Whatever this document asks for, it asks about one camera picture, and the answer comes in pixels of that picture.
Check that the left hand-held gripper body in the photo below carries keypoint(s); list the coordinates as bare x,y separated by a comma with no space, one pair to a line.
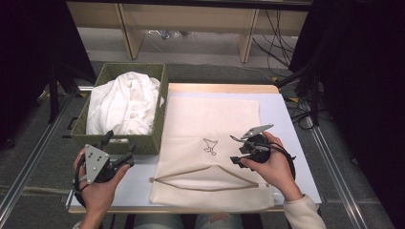
95,162

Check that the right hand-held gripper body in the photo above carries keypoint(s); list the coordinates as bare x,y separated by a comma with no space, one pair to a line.
258,151

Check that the person's right leg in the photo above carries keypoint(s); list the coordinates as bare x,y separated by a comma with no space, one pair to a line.
219,222

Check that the black metal stand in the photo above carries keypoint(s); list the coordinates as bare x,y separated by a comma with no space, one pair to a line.
314,95
53,101

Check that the white garment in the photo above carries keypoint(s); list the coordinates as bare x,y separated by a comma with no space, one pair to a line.
124,101

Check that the black curtain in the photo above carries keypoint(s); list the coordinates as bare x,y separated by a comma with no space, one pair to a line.
28,63
363,95

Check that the wooden shelf unit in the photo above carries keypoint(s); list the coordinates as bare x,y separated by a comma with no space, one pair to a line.
191,19

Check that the cream laundry bag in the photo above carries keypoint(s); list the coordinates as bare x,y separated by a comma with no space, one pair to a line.
207,117

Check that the aluminium floor rail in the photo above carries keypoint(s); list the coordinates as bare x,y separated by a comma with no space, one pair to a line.
28,167
337,178

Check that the person's right hand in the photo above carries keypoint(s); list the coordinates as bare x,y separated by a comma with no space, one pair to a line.
277,171

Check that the person's left hand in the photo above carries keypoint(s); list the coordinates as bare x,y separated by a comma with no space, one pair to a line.
95,197

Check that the green woven basket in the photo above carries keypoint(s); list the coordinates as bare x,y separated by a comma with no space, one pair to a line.
143,144

